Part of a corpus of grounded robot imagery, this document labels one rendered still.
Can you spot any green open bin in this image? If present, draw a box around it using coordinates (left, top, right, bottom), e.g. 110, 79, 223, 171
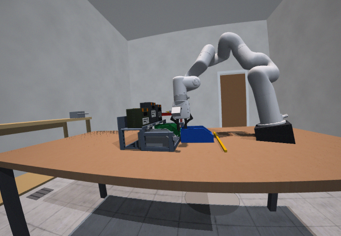
154, 123, 181, 137

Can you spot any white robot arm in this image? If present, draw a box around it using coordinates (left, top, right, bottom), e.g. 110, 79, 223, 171
173, 32, 288, 127

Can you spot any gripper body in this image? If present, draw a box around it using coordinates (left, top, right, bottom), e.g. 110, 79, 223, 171
172, 100, 190, 119

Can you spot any grey metal shelf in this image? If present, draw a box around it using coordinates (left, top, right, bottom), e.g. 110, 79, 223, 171
117, 116, 181, 152

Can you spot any olive green case with orange latches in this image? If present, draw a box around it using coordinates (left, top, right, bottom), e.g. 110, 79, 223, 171
126, 108, 150, 128

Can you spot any dark grey case with orange latches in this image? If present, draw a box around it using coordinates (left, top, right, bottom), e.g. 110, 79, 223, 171
156, 104, 162, 122
140, 102, 157, 124

